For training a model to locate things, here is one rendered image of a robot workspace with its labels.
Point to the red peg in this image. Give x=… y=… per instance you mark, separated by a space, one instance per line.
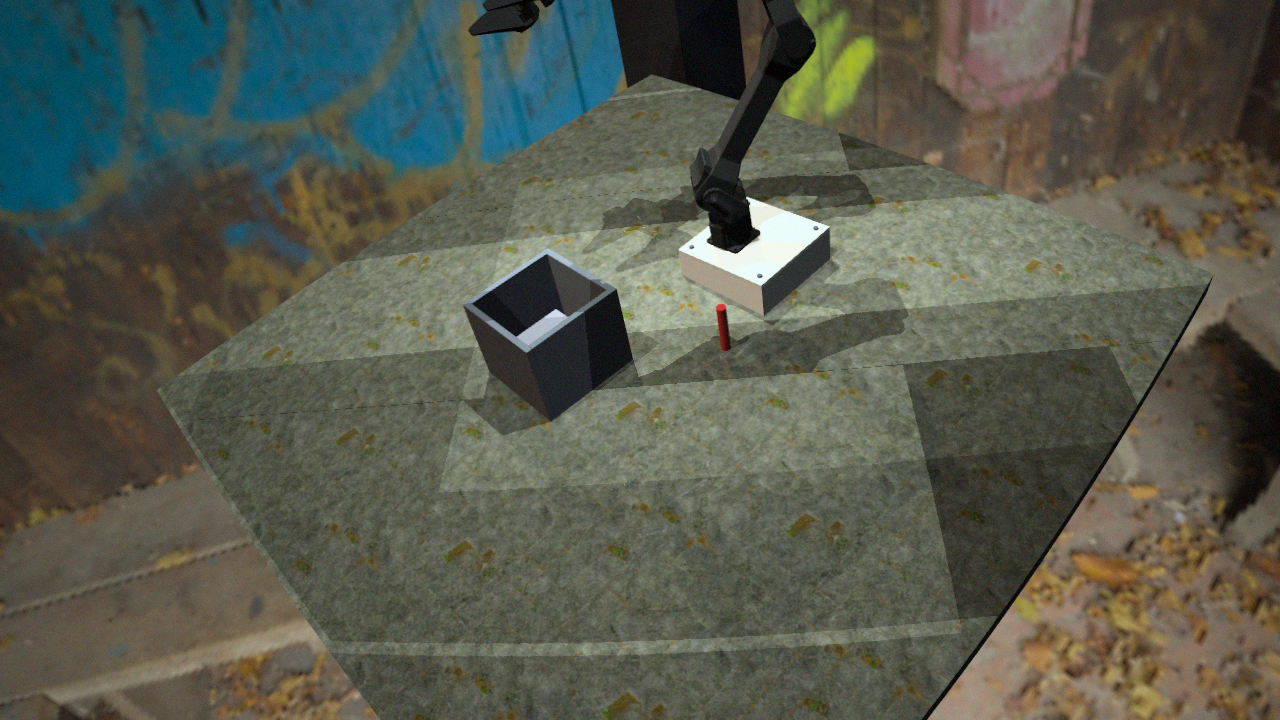
x=723 y=327

